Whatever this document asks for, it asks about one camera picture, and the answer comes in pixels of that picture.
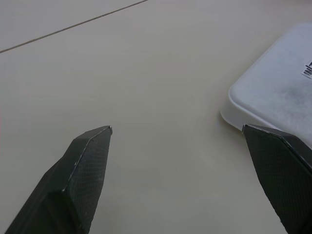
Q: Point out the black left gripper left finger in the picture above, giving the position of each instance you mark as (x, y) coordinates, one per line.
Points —
(73, 185)

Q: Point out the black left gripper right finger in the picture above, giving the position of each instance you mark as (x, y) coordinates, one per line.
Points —
(282, 175)

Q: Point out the white plastic container lid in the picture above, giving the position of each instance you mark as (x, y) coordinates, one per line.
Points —
(273, 85)

